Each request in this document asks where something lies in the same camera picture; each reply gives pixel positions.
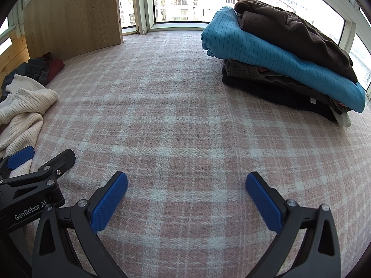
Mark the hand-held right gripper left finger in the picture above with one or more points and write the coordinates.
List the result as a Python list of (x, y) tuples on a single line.
[(110, 202)]

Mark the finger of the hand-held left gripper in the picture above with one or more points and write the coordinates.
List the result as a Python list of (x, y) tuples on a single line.
[(62, 159), (20, 156)]

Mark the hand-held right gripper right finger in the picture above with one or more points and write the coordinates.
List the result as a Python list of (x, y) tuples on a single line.
[(263, 205)]

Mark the cream ribbed knit sweater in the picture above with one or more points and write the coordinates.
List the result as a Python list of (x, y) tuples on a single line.
[(26, 104)]

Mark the dark grey-blue jacket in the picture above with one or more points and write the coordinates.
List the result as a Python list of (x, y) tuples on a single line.
[(11, 76)]

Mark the grey elastic-waist pants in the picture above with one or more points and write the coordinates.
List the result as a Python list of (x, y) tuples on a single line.
[(36, 69)]

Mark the dark red garment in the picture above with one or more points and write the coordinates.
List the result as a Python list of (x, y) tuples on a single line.
[(55, 68)]

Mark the pine board panel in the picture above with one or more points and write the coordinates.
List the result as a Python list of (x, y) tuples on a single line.
[(14, 55)]

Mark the black folded garment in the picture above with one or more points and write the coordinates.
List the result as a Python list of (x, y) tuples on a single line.
[(260, 89)]

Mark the white folded garment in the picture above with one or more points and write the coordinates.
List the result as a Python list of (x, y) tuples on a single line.
[(343, 120)]

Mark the dark olive folded garment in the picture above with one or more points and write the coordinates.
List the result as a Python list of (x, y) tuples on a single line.
[(249, 71)]

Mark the light wooden cabinet panel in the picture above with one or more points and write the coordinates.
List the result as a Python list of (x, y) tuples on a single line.
[(72, 14)]

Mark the blue striped folded garment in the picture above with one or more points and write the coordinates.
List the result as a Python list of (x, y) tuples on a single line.
[(260, 55)]

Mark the brown folded garment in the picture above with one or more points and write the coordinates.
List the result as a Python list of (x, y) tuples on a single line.
[(289, 29)]

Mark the narrow window white frame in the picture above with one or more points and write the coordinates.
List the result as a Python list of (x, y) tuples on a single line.
[(5, 26)]

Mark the wide window white frame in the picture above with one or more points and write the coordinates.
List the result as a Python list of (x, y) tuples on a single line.
[(145, 5)]

